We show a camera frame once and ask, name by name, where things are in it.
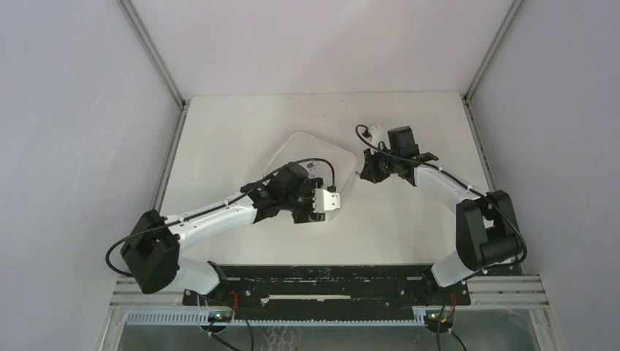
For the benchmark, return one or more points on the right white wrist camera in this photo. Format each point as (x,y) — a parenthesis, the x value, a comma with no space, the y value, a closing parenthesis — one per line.
(378,137)

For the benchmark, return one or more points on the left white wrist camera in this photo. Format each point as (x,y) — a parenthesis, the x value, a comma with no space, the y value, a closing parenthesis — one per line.
(326,201)

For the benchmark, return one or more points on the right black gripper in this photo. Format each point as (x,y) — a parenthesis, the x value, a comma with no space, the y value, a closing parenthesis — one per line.
(371,171)

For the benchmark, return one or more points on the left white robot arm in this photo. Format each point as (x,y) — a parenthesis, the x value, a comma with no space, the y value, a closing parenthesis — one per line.
(153,251)

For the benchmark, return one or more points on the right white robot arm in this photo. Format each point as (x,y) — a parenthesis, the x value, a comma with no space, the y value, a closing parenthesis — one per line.
(486,228)

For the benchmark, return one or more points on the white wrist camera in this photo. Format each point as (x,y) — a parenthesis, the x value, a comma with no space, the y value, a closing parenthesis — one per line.
(378,137)
(326,201)

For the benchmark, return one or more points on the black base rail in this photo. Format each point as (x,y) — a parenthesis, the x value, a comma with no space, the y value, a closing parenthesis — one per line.
(329,293)

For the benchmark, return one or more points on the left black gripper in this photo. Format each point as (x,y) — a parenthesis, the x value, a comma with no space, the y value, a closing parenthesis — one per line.
(308,215)

